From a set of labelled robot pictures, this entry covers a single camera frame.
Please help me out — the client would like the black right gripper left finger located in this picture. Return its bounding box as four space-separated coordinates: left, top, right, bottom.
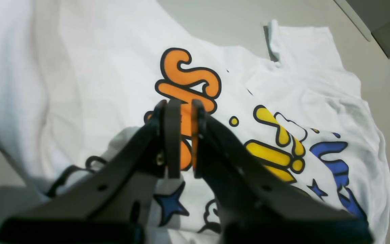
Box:
0 99 181 244

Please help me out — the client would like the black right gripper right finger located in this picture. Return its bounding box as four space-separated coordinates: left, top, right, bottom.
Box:
191 99 373 244

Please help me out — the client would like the white printed t-shirt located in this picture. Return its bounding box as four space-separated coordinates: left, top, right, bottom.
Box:
0 0 390 244

